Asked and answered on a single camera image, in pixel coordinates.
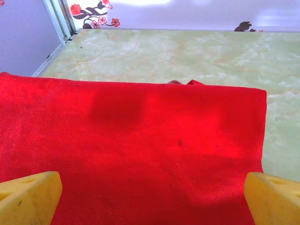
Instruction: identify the aluminium frame post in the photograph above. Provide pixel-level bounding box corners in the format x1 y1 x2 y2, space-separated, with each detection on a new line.
42 0 78 45

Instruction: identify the aluminium table side rail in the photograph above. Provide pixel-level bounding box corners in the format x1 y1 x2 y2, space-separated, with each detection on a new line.
31 32 79 78

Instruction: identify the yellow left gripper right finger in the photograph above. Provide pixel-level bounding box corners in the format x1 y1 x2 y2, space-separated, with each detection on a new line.
243 172 300 225

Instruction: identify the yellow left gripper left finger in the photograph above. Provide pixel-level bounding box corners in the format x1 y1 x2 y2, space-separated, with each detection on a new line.
0 171 63 225

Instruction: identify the red t-shirt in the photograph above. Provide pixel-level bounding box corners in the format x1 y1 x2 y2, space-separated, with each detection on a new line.
0 72 268 225

